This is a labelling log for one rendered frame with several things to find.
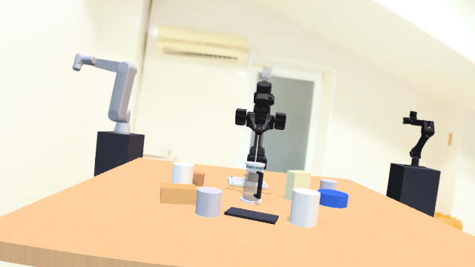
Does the blue short cylinder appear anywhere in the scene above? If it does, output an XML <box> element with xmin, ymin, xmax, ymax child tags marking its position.
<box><xmin>317</xmin><ymin>189</ymin><xmax>349</xmax><ymax>208</ymax></box>

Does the glass french press with black handle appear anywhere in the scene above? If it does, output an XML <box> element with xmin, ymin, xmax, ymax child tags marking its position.
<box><xmin>240</xmin><ymin>127</ymin><xmax>265</xmax><ymax>204</ymax></box>

